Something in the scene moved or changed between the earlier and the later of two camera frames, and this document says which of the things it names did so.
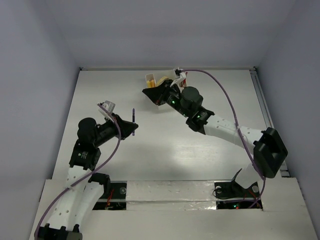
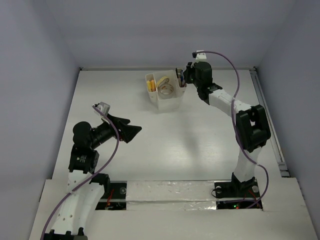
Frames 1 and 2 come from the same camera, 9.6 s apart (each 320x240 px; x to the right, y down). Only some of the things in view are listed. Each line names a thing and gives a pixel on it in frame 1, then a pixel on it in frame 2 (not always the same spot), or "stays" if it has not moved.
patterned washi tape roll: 161,80 stays
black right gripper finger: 157,93 to 189,73
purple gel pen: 133,119 to 179,81
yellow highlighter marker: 149,83 stays
